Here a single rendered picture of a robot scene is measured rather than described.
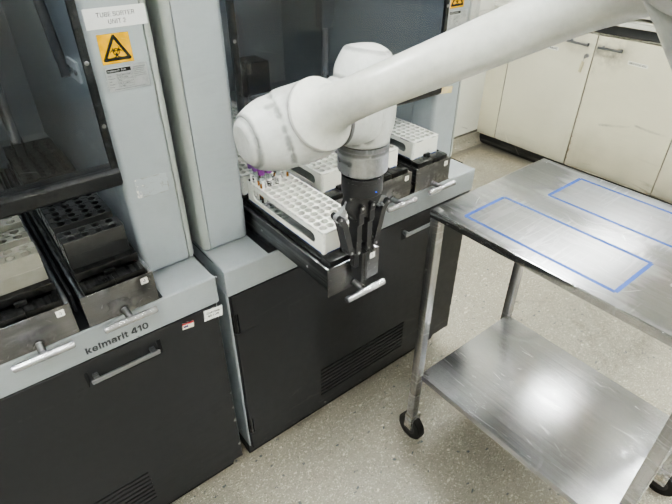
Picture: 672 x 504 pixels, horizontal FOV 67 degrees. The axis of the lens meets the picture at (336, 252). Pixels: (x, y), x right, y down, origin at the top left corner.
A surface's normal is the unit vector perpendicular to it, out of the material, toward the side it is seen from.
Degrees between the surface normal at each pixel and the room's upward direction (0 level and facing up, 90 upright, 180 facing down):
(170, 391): 90
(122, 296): 90
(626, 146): 90
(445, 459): 0
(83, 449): 90
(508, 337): 0
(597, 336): 0
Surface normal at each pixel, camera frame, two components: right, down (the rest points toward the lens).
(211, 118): 0.62, 0.45
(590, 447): 0.00, -0.82
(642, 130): -0.78, 0.36
